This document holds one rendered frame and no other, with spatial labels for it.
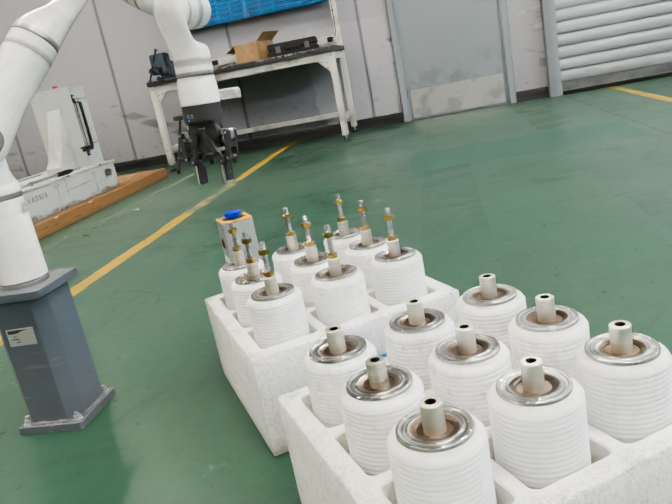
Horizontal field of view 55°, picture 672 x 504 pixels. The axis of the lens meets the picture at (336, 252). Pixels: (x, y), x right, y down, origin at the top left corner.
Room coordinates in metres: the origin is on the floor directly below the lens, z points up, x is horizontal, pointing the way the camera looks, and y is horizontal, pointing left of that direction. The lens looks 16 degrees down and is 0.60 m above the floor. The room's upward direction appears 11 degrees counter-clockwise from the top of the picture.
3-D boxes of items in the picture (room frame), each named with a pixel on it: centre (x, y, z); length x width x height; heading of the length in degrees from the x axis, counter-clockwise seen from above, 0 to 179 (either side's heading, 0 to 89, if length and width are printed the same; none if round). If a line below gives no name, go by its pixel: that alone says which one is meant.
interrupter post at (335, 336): (0.76, 0.02, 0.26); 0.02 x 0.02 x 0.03
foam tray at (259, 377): (1.20, 0.05, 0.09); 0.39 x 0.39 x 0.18; 19
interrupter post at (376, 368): (0.65, -0.02, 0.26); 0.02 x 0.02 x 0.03
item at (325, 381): (0.76, 0.02, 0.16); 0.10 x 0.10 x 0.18
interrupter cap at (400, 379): (0.65, -0.02, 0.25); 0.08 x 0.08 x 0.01
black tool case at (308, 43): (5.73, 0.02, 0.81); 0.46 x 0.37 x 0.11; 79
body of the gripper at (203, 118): (1.27, 0.20, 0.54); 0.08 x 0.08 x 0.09
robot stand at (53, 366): (1.27, 0.62, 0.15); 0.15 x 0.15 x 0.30; 79
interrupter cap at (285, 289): (1.05, 0.12, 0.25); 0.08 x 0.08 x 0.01
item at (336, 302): (1.08, 0.01, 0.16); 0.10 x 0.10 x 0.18
